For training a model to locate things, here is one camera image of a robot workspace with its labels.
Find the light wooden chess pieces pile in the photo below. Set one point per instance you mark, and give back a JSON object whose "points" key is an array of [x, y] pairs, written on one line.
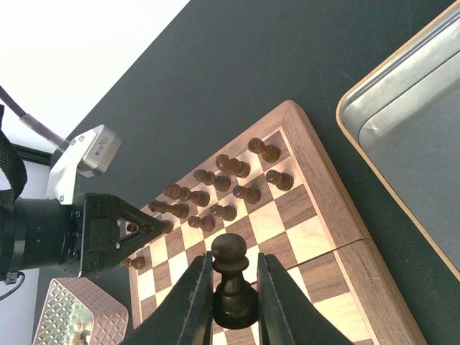
{"points": [[80, 335]]}

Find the dark chess rook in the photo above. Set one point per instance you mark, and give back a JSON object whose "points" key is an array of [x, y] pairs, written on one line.
{"points": [[269, 152], [137, 263]]}

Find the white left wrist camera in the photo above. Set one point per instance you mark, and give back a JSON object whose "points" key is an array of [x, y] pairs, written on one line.
{"points": [[89, 154]]}

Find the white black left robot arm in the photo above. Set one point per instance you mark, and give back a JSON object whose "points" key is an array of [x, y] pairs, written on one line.
{"points": [[15, 172]]}

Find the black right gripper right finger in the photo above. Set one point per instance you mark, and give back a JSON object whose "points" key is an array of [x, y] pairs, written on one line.
{"points": [[286, 316]]}

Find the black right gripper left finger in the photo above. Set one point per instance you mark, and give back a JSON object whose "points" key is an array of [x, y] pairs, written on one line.
{"points": [[185, 315]]}

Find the pink metal tin tray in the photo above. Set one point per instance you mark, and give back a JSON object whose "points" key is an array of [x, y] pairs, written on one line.
{"points": [[78, 300]]}

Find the dark chess piece king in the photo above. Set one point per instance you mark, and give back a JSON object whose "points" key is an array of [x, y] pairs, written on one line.
{"points": [[180, 210]]}

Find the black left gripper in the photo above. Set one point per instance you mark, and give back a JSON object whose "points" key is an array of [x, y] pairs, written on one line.
{"points": [[39, 233]]}

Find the dark chess queen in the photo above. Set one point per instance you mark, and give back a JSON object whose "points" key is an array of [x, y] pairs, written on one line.
{"points": [[176, 192]]}

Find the wooden chess board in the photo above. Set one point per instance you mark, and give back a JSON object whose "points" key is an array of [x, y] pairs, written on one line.
{"points": [[313, 229]]}

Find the gold metal tin tray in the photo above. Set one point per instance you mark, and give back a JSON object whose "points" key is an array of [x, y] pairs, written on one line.
{"points": [[403, 119]]}

